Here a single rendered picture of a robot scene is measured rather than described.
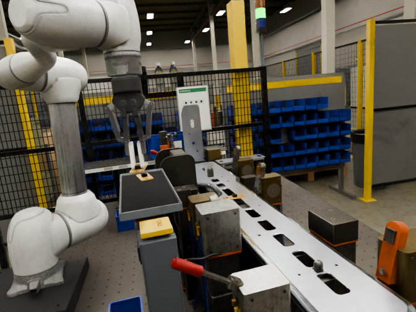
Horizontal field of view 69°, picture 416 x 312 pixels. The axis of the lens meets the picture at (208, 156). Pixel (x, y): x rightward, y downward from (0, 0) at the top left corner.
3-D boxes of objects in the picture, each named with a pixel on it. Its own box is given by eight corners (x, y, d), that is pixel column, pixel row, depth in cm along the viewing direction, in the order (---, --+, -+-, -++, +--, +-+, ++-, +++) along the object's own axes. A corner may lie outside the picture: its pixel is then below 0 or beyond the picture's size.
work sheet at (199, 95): (212, 129, 215) (208, 84, 209) (180, 133, 210) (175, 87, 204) (211, 129, 217) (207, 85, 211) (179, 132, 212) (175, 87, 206)
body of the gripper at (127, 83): (104, 77, 74) (111, 116, 76) (140, 74, 75) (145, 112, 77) (112, 79, 82) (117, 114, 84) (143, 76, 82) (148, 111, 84)
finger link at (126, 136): (125, 100, 78) (120, 100, 77) (127, 144, 80) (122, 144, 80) (128, 100, 81) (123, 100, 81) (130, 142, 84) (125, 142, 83)
